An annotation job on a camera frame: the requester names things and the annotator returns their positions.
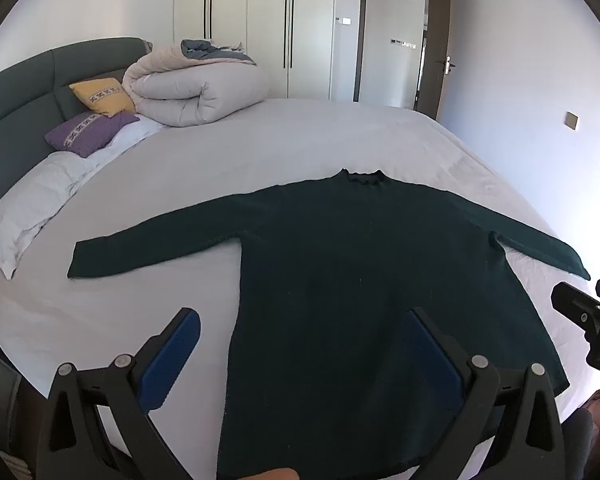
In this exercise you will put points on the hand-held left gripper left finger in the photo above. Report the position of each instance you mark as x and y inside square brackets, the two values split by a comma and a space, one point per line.
[172, 360]

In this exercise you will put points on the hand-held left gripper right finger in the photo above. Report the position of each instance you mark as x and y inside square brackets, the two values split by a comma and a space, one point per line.
[430, 360]

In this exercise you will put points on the dark green sweater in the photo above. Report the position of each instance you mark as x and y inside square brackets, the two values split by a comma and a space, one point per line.
[355, 285]

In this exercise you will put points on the person's left hand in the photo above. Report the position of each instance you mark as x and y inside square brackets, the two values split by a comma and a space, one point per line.
[277, 474]

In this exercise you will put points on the white pillow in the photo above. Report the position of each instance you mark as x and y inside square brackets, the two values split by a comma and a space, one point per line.
[35, 200]
[135, 131]

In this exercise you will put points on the purple patterned cushion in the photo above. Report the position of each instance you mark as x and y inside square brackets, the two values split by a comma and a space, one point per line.
[85, 132]

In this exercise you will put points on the rolled white duvet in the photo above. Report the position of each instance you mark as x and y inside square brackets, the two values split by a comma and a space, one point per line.
[190, 90]

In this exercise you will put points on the yellow patterned cushion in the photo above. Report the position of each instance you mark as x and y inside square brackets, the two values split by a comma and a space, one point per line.
[105, 96]

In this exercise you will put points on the brown door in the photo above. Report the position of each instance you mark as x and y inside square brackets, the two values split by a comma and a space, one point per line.
[437, 45]

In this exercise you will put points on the dark green headboard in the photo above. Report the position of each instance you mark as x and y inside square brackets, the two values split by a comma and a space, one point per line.
[15, 100]

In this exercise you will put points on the white wardrobe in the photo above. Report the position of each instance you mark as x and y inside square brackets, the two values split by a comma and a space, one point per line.
[260, 25]

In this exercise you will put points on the brown wall socket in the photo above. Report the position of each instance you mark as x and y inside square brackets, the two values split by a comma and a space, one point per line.
[572, 120]

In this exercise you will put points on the wall light switch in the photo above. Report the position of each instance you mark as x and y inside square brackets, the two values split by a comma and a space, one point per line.
[344, 20]

